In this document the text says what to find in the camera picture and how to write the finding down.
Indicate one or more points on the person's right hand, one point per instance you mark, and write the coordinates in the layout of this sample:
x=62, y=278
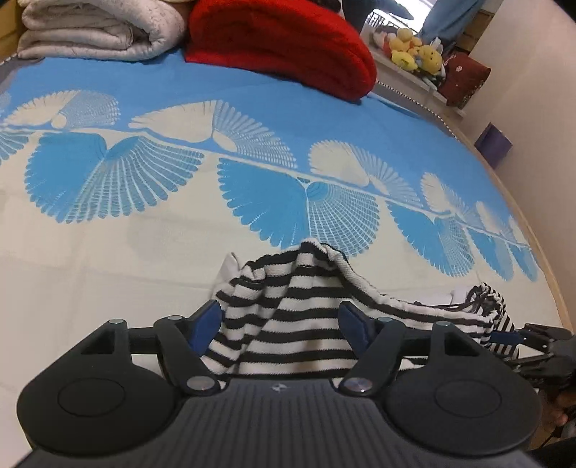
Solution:
x=555, y=409

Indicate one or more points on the dark teal shark plush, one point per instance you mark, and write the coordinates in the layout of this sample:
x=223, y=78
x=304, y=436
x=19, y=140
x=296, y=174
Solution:
x=373, y=9

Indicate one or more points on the wooden headboard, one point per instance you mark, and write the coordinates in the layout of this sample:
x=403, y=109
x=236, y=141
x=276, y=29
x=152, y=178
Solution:
x=6, y=31

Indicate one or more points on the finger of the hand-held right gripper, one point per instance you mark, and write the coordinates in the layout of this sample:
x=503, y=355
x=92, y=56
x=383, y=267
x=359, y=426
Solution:
x=535, y=370
x=506, y=337

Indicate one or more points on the blue and white patterned bedsheet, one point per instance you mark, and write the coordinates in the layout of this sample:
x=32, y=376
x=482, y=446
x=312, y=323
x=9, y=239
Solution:
x=180, y=202

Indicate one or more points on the blue curtain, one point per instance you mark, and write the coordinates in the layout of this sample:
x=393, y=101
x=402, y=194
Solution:
x=450, y=18

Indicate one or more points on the white folded quilt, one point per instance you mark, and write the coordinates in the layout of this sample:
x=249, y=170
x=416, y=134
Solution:
x=99, y=31

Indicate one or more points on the wooden bed frame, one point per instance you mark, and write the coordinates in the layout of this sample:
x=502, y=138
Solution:
x=531, y=216

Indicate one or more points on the dark red cushion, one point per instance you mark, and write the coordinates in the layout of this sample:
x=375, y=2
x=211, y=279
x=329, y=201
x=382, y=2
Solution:
x=463, y=78

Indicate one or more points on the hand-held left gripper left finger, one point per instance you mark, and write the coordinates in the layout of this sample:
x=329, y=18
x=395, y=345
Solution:
x=204, y=326

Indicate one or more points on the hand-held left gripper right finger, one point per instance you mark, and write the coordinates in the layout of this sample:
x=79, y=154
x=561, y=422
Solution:
x=355, y=326

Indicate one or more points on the red folded quilt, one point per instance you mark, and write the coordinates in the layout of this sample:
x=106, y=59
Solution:
x=288, y=45

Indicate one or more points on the yellow plush toy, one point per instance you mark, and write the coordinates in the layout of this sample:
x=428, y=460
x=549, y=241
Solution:
x=429, y=58
x=402, y=51

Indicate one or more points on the striped shirt with white vest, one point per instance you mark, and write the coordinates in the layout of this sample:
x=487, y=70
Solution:
x=292, y=324

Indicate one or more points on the white windowsill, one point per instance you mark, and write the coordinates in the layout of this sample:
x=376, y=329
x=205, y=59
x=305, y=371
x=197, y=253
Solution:
x=418, y=90

